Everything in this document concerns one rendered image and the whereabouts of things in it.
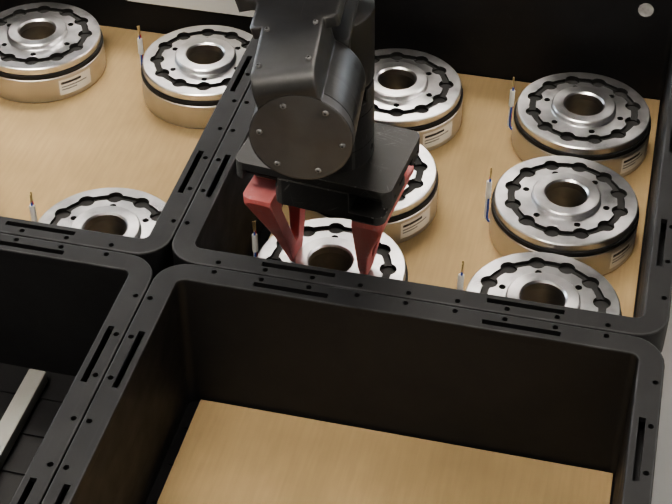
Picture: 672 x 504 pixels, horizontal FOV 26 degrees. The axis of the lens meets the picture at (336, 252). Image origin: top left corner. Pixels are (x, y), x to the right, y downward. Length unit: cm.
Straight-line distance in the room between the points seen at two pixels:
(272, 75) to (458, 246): 31
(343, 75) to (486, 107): 39
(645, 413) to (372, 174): 22
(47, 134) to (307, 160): 41
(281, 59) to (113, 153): 38
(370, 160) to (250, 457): 20
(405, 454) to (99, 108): 43
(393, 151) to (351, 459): 19
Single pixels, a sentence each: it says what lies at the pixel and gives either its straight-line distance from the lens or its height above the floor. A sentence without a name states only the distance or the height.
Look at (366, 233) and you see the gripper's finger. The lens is 90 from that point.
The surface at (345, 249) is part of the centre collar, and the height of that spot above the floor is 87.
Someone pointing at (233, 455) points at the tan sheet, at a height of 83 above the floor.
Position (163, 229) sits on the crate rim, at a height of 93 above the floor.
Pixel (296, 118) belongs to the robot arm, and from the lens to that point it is 77.
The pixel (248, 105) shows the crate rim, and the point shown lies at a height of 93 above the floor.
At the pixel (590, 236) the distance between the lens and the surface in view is 101.
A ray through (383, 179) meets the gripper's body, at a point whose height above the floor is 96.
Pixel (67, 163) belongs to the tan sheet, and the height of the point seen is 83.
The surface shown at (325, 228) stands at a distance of 100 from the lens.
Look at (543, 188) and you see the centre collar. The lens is 104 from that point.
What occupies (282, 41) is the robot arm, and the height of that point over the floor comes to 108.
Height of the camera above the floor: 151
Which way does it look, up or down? 41 degrees down
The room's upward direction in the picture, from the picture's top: straight up
